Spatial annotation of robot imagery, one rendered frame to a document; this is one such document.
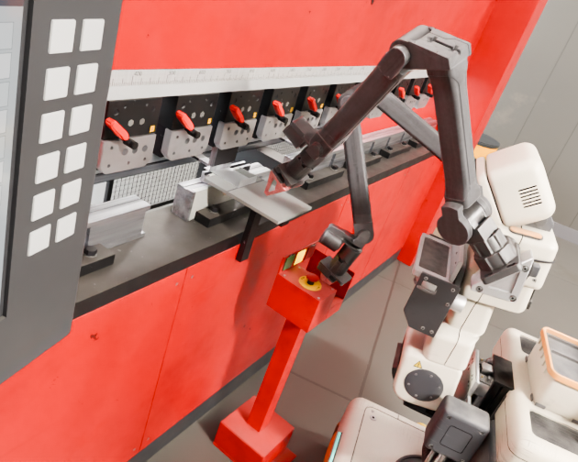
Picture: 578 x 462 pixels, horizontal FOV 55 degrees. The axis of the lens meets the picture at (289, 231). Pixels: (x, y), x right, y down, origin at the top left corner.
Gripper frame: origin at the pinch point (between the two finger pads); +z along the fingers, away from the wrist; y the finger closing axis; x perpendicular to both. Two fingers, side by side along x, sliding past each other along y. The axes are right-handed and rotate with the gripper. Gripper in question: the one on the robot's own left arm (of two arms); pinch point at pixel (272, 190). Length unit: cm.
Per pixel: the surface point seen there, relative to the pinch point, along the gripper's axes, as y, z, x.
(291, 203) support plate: -5.0, 0.5, 5.2
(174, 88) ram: 31.5, -14.6, -25.1
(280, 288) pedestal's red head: -3.8, 20.1, 23.3
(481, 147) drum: -348, 36, 10
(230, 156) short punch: -2.5, 7.3, -16.6
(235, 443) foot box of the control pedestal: -4, 76, 59
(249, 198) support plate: 5.7, 4.2, -1.4
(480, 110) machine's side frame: -215, -10, -3
